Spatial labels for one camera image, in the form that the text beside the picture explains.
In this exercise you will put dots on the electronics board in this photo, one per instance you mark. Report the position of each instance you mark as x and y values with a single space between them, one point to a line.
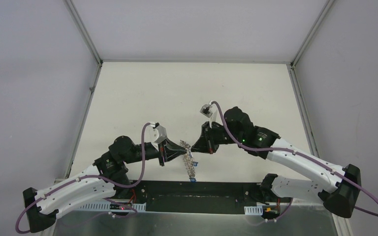
120 206
274 211

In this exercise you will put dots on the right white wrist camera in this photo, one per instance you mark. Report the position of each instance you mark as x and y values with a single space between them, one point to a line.
210 110

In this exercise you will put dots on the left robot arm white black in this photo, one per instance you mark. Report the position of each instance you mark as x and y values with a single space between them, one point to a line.
105 178

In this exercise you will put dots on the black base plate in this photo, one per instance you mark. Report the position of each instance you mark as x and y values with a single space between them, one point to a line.
198 197

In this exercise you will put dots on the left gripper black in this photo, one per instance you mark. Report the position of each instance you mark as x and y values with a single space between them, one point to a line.
163 153

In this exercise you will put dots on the right electronics board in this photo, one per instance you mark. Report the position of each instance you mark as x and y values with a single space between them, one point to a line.
274 211

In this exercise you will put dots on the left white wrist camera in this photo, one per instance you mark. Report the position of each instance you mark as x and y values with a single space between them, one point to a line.
158 134

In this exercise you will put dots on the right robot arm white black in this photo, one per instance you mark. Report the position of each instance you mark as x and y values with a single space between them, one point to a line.
331 185

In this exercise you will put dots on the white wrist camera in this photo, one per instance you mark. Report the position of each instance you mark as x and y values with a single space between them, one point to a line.
158 134
210 110

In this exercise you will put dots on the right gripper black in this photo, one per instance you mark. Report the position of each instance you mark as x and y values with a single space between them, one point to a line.
205 143

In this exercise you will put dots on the left electronics board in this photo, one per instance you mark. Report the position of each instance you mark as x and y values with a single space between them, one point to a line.
120 206

